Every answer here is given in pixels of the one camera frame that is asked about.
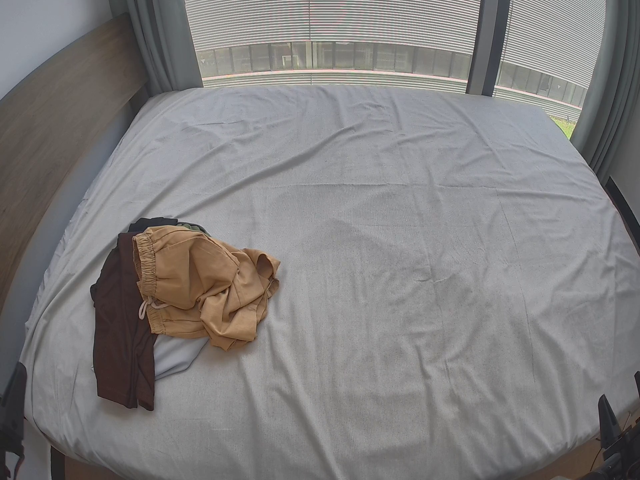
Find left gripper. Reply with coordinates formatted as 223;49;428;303
0;362;27;480

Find grey-green curtain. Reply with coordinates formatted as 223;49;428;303
570;0;640;189
104;0;205;101

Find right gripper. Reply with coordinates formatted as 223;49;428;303
597;369;640;480

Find black garment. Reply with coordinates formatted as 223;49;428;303
127;216;211;236

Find bed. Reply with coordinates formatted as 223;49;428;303
0;13;640;480

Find brown waffle-knit top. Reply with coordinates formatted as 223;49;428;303
90;232;157;413

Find pale grey garment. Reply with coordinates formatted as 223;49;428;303
152;335;208;381

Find tan shorts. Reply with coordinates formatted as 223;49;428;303
131;225;282;351

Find window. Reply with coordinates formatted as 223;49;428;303
179;0;608;141

